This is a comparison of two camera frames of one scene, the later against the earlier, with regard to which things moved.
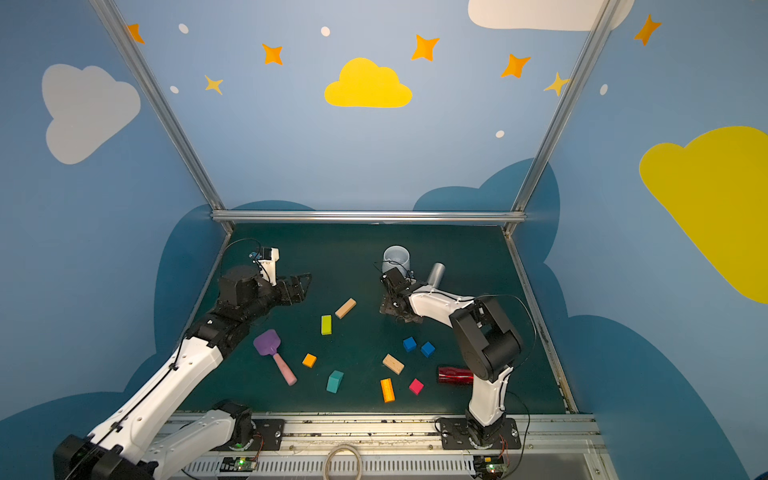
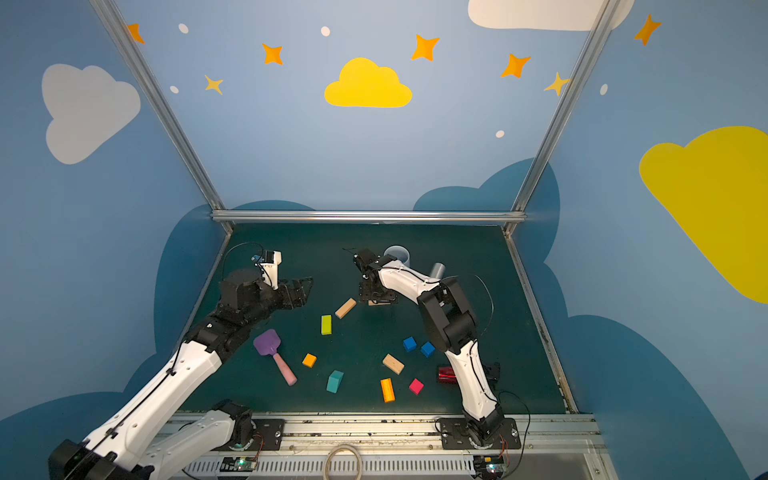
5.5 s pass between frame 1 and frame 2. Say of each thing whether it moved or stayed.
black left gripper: stayed
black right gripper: moved
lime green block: stayed
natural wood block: stayed
